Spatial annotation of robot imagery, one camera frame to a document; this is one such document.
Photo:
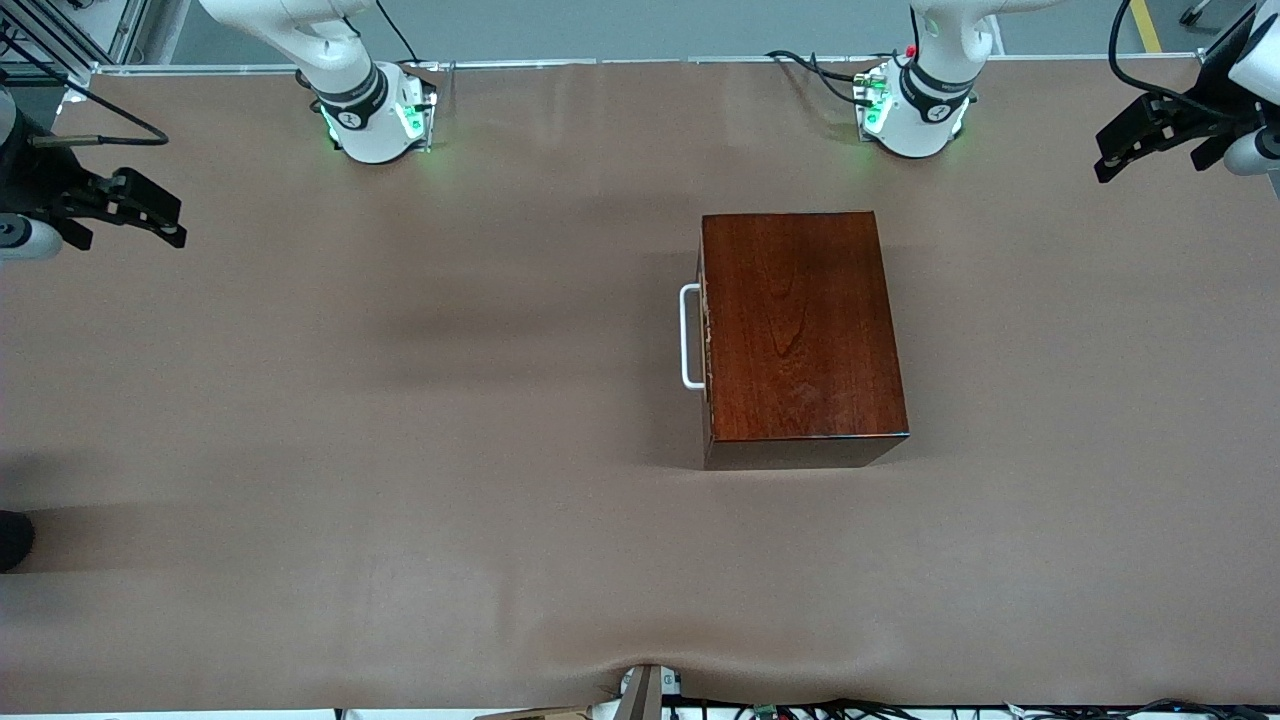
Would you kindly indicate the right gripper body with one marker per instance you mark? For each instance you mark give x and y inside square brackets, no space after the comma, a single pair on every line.
[40,175]

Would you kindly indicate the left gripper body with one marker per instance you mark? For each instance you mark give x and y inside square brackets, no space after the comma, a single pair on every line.
[1199,112]

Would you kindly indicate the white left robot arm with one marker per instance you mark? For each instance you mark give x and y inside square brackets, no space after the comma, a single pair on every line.
[925,125]

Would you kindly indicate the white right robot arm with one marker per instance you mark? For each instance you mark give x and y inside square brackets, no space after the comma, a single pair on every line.
[370,120]

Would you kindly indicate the black caster wheel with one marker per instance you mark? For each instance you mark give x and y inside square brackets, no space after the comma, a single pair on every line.
[1195,14]

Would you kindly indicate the yellow floor tape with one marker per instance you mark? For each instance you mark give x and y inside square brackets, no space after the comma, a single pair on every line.
[1147,28]

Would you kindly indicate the black round object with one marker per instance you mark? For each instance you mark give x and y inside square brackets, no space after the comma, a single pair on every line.
[12,540]

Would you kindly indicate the dark wooden cabinet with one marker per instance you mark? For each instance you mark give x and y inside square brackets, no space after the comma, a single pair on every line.
[800,330]

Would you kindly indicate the brown table cover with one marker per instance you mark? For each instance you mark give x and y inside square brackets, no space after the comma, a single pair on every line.
[400,550]

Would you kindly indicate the brown cardboard piece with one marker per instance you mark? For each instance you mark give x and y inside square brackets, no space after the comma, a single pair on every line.
[540,714]

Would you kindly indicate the aluminium frame structure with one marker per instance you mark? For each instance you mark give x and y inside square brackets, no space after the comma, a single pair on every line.
[128,25]

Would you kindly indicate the clear table edge rail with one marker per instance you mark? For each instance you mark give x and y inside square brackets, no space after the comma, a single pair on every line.
[500,64]

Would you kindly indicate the metal table bracket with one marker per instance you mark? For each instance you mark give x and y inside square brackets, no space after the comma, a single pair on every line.
[645,695]

